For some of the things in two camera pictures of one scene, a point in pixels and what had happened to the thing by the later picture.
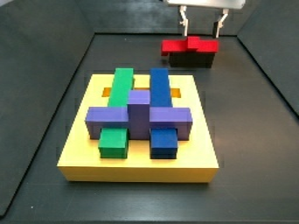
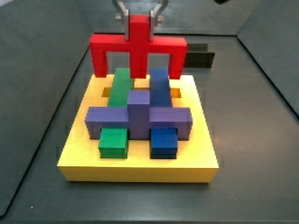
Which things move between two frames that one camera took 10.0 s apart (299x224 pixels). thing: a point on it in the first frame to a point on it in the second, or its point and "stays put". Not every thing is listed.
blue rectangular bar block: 163,138 stays put
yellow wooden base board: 195,164 stays put
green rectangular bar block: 113,138 stays put
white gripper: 227,4 to 155,18
